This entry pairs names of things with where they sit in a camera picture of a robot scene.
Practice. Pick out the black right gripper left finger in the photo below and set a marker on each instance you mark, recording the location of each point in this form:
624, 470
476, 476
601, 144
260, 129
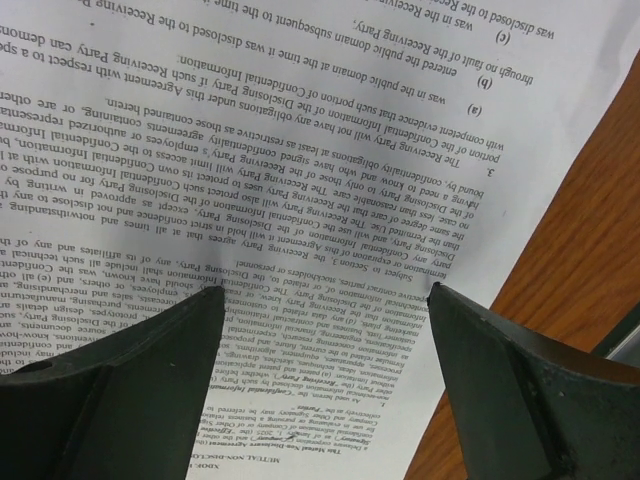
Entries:
126, 406

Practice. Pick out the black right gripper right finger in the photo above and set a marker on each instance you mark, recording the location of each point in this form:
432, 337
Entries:
530, 407

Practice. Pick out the printed paper document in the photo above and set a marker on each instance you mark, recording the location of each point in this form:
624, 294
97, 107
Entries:
325, 162

